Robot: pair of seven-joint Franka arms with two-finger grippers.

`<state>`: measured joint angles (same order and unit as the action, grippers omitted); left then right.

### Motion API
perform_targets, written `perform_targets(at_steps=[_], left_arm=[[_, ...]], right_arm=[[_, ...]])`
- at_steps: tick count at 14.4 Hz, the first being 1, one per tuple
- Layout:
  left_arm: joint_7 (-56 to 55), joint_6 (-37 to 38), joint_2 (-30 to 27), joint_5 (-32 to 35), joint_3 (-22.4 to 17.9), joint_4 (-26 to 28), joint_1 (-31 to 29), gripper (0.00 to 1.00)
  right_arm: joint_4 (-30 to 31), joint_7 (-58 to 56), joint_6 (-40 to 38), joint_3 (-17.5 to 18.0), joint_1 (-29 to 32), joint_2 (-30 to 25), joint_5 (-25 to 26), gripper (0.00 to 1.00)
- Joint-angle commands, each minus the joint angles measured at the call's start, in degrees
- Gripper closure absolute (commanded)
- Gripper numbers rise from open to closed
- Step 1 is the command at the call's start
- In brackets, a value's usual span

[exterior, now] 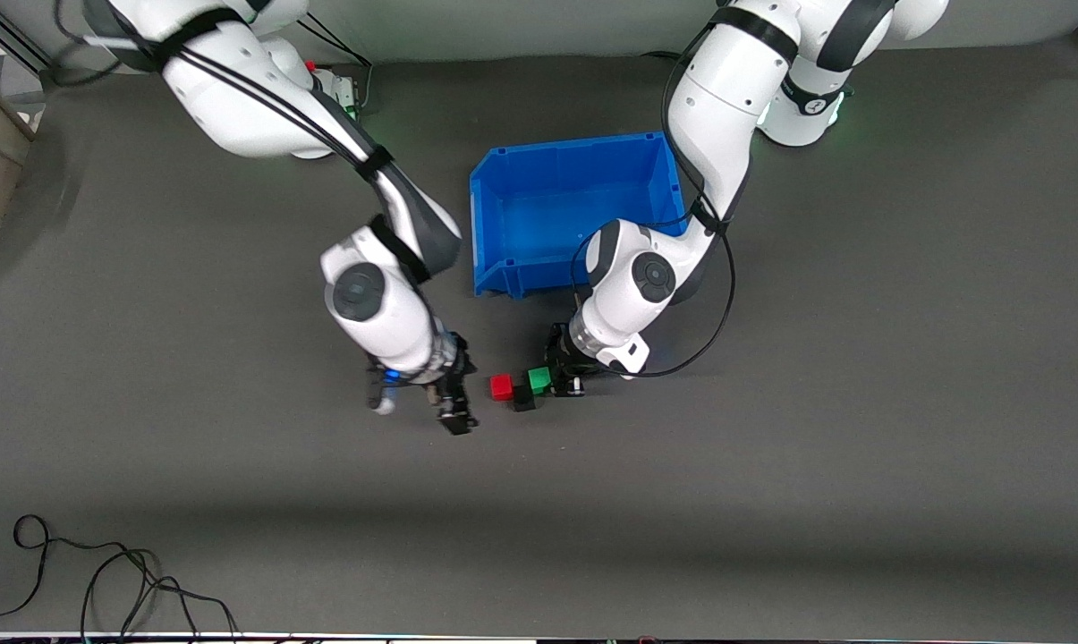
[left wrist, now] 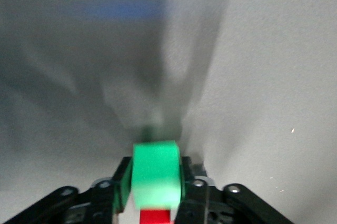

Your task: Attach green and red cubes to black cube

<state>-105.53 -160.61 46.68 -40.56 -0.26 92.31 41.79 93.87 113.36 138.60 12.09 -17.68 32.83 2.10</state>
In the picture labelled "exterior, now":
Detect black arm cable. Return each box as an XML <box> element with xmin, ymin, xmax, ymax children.
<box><xmin>54</xmin><ymin>0</ymin><xmax>396</xmax><ymax>175</ymax></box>
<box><xmin>571</xmin><ymin>16</ymin><xmax>738</xmax><ymax>378</ymax></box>

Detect thin black loose cable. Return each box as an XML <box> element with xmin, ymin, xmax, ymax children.
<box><xmin>81</xmin><ymin>547</ymin><xmax>241</xmax><ymax>643</ymax></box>
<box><xmin>0</xmin><ymin>514</ymin><xmax>159</xmax><ymax>633</ymax></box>

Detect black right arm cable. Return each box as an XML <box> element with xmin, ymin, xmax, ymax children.
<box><xmin>54</xmin><ymin>0</ymin><xmax>396</xmax><ymax>175</ymax></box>

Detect black right base cables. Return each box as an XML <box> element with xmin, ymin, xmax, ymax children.
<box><xmin>295</xmin><ymin>16</ymin><xmax>375</xmax><ymax>113</ymax></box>

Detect blue plastic storage bin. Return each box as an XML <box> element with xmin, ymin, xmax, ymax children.
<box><xmin>469</xmin><ymin>131</ymin><xmax>690</xmax><ymax>300</ymax></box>

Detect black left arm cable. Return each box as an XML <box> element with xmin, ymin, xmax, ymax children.
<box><xmin>571</xmin><ymin>16</ymin><xmax>738</xmax><ymax>378</ymax></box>

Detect black aluminium frame rail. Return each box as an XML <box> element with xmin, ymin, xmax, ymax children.
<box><xmin>0</xmin><ymin>13</ymin><xmax>47</xmax><ymax>81</ymax></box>

